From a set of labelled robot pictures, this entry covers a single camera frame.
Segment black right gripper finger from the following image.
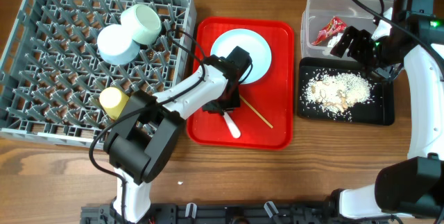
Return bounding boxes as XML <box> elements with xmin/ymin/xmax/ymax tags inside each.
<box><xmin>330</xmin><ymin>26</ymin><xmax>360</xmax><ymax>57</ymax></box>
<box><xmin>347</xmin><ymin>28</ymin><xmax>372</xmax><ymax>63</ymax></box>

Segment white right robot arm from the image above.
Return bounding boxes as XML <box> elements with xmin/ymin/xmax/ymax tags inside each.
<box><xmin>330</xmin><ymin>0</ymin><xmax>443</xmax><ymax>223</ymax></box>

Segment large light blue plate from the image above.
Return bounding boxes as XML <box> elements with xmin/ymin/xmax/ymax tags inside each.
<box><xmin>210</xmin><ymin>28</ymin><xmax>272</xmax><ymax>85</ymax></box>

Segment yellow plastic cup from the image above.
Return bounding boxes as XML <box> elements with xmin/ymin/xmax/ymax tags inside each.
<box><xmin>99</xmin><ymin>87</ymin><xmax>129</xmax><ymax>120</ymax></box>

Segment black waste tray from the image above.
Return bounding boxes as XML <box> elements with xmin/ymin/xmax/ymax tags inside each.
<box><xmin>298</xmin><ymin>58</ymin><xmax>395</xmax><ymax>126</ymax></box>

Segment light blue small bowl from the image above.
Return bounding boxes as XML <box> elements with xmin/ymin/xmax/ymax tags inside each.
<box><xmin>97</xmin><ymin>24</ymin><xmax>140</xmax><ymax>65</ymax></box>

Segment red snack wrapper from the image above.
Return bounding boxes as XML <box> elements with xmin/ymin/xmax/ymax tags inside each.
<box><xmin>311</xmin><ymin>17</ymin><xmax>348</xmax><ymax>46</ymax></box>

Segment green bowl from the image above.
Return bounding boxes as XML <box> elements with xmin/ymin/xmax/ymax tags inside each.
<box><xmin>121</xmin><ymin>4</ymin><xmax>162</xmax><ymax>45</ymax></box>

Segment white plastic fork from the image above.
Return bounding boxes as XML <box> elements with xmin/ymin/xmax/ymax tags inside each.
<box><xmin>223</xmin><ymin>112</ymin><xmax>241</xmax><ymax>139</ymax></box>

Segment rice and food scraps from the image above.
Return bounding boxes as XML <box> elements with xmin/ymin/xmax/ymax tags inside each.
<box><xmin>300</xmin><ymin>70</ymin><xmax>374</xmax><ymax>121</ymax></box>

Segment clear plastic waste bin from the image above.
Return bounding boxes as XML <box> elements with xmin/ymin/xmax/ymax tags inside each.
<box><xmin>300</xmin><ymin>0</ymin><xmax>377</xmax><ymax>60</ymax></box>

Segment grey dishwasher rack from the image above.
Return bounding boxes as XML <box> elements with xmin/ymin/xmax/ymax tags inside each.
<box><xmin>1</xmin><ymin>0</ymin><xmax>196</xmax><ymax>147</ymax></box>

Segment white napkin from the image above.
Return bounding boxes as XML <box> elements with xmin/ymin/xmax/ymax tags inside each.
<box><xmin>323</xmin><ymin>33</ymin><xmax>343</xmax><ymax>55</ymax></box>

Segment wooden chopstick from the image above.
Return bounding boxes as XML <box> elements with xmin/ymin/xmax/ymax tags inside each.
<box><xmin>239</xmin><ymin>95</ymin><xmax>274</xmax><ymax>129</ymax></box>

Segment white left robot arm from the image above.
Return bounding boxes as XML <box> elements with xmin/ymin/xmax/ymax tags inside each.
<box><xmin>103</xmin><ymin>46</ymin><xmax>253</xmax><ymax>223</ymax></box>

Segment red plastic tray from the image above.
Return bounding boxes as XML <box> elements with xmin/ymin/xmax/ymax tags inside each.
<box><xmin>187</xmin><ymin>17</ymin><xmax>295</xmax><ymax>150</ymax></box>

